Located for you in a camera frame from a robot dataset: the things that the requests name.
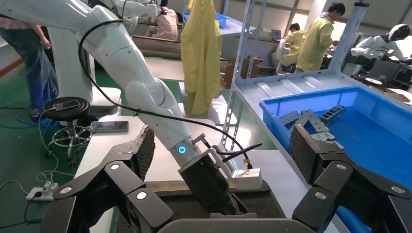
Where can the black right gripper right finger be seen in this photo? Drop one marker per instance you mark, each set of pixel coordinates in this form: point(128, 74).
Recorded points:
point(334, 180)

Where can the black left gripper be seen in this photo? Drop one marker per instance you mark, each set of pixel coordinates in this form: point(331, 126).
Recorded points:
point(206, 183)

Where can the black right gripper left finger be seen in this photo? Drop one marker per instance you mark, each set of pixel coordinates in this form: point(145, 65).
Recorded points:
point(122, 180)

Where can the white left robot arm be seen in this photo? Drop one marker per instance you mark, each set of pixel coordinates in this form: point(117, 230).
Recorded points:
point(122, 61)

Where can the dark smartphone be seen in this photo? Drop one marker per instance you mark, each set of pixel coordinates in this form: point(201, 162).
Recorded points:
point(108, 126)

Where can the blue plastic bin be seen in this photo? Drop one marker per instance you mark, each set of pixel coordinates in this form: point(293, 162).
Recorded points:
point(376, 135)

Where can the white power strip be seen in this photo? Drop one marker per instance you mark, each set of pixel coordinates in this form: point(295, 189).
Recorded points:
point(42, 192)

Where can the black round stool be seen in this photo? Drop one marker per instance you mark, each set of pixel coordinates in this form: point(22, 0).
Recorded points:
point(64, 115)

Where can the white background table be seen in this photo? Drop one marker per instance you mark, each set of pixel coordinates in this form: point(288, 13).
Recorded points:
point(164, 69)

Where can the brown cardboard box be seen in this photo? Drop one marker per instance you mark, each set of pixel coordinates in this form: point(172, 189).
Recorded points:
point(248, 69)

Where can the person in yellow coat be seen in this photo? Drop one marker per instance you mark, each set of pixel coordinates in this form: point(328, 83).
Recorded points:
point(294, 41)
point(317, 41)
point(201, 58)

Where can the white robot body column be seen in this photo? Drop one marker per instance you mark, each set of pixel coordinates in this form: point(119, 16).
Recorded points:
point(69, 64)

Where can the white humanoid background robot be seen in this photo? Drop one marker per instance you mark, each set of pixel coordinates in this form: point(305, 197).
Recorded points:
point(373, 45)

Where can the person in blue jeans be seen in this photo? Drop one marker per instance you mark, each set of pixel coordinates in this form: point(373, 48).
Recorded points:
point(32, 64)

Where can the person in pink coat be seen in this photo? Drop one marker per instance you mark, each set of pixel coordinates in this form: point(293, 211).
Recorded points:
point(164, 22)

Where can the small blue background bin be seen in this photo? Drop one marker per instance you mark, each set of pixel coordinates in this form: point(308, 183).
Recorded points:
point(222, 19)

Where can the silver metal bracket part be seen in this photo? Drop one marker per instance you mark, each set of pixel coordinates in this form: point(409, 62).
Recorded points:
point(336, 144)
point(308, 113)
point(289, 118)
point(322, 136)

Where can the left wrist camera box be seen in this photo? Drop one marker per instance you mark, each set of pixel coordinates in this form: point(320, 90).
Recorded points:
point(248, 179)

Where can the perforated metal bracket part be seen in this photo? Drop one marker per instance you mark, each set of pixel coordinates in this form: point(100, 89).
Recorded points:
point(333, 114)

